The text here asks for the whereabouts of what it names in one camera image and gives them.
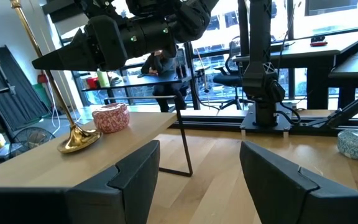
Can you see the black desk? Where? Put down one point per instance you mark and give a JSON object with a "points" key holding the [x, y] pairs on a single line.
{"points": [[353, 71], [319, 77]]}

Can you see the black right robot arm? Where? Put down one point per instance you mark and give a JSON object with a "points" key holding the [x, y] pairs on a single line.
{"points": [[261, 77]]}

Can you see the green bottle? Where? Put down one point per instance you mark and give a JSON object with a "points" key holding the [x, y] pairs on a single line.
{"points": [[103, 79]]}

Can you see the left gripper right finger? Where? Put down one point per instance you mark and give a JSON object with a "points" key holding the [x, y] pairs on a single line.
{"points": [[291, 199]]}

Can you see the pink patterned candle tin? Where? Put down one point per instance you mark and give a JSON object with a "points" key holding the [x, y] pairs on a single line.
{"points": [[110, 119]]}

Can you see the person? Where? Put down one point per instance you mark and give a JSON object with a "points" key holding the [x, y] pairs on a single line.
{"points": [[163, 65]]}

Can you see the red container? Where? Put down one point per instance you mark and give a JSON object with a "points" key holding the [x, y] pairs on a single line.
{"points": [[92, 83]]}

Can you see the dark monitor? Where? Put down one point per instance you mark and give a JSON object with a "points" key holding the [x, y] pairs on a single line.
{"points": [[331, 6]]}

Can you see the wooden shelf with black legs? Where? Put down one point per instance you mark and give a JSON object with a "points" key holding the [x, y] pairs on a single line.
{"points": [[42, 168]]}

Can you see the blue patterned candle tin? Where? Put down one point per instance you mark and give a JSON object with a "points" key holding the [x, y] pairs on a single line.
{"points": [[357, 144]]}

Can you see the gold candlestick holder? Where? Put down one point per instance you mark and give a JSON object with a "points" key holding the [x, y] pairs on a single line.
{"points": [[79, 140]]}

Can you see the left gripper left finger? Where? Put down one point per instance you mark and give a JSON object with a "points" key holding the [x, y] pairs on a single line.
{"points": [[73, 205]]}

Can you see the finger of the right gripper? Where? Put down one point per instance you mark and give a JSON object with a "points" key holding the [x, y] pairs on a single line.
{"points": [[70, 57]]}

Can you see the dark desk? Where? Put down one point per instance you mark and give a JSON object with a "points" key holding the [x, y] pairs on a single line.
{"points": [[141, 81]]}

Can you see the black curtain panel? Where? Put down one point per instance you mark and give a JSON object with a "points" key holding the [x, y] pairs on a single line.
{"points": [[17, 93]]}

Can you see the black office chair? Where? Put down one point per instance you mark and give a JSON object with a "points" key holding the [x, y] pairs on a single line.
{"points": [[228, 79]]}

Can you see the black aluminium table frame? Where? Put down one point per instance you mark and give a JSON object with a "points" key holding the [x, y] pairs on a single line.
{"points": [[213, 124]]}

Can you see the red object on desk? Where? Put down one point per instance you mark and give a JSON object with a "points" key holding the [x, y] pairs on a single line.
{"points": [[319, 43]]}

